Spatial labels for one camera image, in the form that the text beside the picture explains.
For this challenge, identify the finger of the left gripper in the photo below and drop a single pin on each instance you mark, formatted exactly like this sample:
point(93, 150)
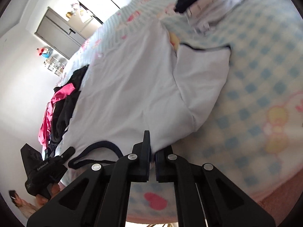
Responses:
point(59, 160)

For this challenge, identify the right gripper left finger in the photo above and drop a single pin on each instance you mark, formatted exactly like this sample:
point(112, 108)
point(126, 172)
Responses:
point(100, 195)

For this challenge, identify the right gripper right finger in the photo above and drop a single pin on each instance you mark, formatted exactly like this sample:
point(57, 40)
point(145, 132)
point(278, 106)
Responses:
point(205, 196)

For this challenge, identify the light grey navy-trimmed t-shirt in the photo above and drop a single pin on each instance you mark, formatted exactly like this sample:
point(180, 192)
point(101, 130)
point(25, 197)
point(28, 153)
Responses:
point(144, 84)

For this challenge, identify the white folded clothes stack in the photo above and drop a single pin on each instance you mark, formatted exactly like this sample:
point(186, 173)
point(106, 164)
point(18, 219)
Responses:
point(204, 15)

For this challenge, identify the operator left hand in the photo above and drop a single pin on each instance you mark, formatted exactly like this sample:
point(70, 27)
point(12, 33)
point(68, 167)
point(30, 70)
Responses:
point(42, 200)

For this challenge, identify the black garment pile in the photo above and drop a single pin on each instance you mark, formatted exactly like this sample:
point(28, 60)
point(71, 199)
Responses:
point(63, 111)

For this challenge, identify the pink garment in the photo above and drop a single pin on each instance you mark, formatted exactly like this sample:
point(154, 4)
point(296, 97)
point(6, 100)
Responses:
point(45, 129)

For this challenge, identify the blue checkered cartoon blanket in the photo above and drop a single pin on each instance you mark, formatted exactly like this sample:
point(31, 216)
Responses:
point(253, 135)

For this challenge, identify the white shelf with trinkets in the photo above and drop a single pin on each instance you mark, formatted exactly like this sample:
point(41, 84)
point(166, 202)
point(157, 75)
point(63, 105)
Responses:
point(55, 66)

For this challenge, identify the red blue plush toy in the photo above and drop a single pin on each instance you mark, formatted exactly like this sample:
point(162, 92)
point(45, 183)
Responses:
point(45, 52)

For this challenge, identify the white wardrobe door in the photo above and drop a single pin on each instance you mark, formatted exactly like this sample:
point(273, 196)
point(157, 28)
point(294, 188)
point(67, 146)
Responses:
point(56, 32)

